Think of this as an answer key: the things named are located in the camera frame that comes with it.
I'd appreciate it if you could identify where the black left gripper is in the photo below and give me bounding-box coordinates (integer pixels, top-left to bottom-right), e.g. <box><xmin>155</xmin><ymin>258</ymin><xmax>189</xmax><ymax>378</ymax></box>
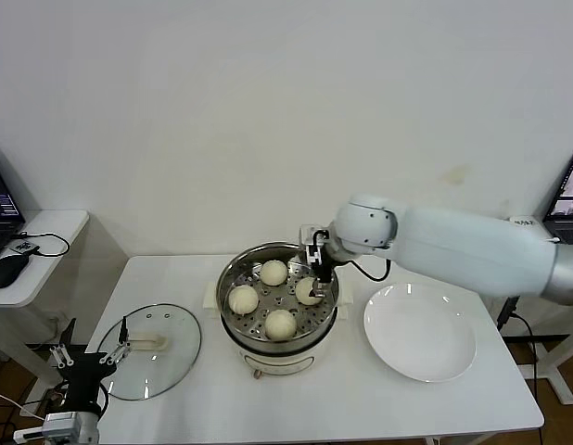
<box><xmin>47</xmin><ymin>315</ymin><xmax>133</xmax><ymax>409</ymax></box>

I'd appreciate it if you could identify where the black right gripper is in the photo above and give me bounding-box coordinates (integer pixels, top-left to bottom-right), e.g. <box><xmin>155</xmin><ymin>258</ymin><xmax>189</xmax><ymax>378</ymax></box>
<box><xmin>306</xmin><ymin>229</ymin><xmax>337</xmax><ymax>301</ymax></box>

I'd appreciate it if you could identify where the white steamed baozi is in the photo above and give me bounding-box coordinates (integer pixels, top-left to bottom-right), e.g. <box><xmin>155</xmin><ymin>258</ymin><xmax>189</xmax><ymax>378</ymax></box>
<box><xmin>260</xmin><ymin>259</ymin><xmax>288</xmax><ymax>286</ymax></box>
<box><xmin>228</xmin><ymin>285</ymin><xmax>261</xmax><ymax>316</ymax></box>
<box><xmin>264</xmin><ymin>309</ymin><xmax>298</xmax><ymax>343</ymax></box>
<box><xmin>295</xmin><ymin>276</ymin><xmax>325</xmax><ymax>306</ymax></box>

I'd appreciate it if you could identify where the glass lid with cream handle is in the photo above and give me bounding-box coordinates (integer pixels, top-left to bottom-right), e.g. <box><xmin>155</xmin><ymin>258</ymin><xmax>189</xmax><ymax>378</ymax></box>
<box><xmin>95</xmin><ymin>303</ymin><xmax>203</xmax><ymax>402</ymax></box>

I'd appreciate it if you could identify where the stainless steel steamer basket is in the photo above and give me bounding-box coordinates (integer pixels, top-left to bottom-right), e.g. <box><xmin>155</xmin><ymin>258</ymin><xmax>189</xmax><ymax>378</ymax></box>
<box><xmin>216</xmin><ymin>242</ymin><xmax>341</xmax><ymax>347</ymax></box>

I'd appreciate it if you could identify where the white electric cooker base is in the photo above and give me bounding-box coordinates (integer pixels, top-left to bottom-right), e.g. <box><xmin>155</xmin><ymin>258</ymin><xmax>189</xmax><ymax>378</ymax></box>
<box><xmin>202</xmin><ymin>276</ymin><xmax>355</xmax><ymax>379</ymax></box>

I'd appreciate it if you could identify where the black computer mouse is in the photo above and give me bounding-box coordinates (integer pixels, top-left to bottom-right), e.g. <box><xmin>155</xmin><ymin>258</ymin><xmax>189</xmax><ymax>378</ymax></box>
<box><xmin>0</xmin><ymin>253</ymin><xmax>32</xmax><ymax>289</ymax></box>

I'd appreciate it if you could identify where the white round plate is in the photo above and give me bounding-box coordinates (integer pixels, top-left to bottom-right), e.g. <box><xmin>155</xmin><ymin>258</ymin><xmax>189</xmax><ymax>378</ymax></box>
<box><xmin>363</xmin><ymin>282</ymin><xmax>478</xmax><ymax>384</ymax></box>

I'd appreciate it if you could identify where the white side table with mouse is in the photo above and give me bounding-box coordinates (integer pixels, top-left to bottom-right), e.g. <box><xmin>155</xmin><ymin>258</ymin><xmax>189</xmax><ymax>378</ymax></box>
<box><xmin>0</xmin><ymin>210</ymin><xmax>90</xmax><ymax>407</ymax></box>

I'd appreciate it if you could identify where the grey adapter with QR sticker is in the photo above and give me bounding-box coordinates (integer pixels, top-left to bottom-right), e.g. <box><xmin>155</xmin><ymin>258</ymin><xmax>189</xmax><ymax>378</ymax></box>
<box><xmin>6</xmin><ymin>238</ymin><xmax>41</xmax><ymax>259</ymax></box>

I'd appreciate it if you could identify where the black laptop beside mouse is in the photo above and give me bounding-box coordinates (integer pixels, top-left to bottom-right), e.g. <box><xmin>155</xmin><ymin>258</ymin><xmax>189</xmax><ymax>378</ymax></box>
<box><xmin>0</xmin><ymin>150</ymin><xmax>27</xmax><ymax>263</ymax></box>

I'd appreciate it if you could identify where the white side table with label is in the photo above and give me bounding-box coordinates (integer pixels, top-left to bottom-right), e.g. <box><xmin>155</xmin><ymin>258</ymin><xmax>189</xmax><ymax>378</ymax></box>
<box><xmin>507</xmin><ymin>215</ymin><xmax>573</xmax><ymax>408</ymax></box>

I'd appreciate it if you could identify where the grey laptop with black screen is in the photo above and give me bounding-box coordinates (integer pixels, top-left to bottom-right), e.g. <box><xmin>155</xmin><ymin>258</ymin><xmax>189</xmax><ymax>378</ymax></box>
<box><xmin>543</xmin><ymin>148</ymin><xmax>573</xmax><ymax>245</ymax></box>

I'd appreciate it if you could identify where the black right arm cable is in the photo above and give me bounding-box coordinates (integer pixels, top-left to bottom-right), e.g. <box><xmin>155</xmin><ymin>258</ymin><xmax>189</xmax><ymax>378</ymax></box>
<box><xmin>350</xmin><ymin>258</ymin><xmax>392</xmax><ymax>283</ymax></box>

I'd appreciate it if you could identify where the black looped laptop cable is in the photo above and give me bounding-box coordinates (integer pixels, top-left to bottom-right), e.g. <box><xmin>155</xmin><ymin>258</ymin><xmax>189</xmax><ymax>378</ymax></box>
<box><xmin>17</xmin><ymin>230</ymin><xmax>70</xmax><ymax>259</ymax></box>

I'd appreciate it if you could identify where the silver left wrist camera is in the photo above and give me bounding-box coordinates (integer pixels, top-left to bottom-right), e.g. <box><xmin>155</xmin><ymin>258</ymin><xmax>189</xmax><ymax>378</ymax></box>
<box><xmin>13</xmin><ymin>411</ymin><xmax>79</xmax><ymax>440</ymax></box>

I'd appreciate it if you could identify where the white floor cable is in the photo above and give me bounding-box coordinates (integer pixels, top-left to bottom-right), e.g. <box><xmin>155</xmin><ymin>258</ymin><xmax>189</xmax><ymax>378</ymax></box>
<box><xmin>0</xmin><ymin>387</ymin><xmax>46</xmax><ymax>423</ymax></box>

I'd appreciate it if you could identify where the black cable with power adapter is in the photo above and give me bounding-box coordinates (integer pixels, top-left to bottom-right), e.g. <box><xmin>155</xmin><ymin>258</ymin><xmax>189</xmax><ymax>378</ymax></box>
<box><xmin>497</xmin><ymin>296</ymin><xmax>542</xmax><ymax>395</ymax></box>

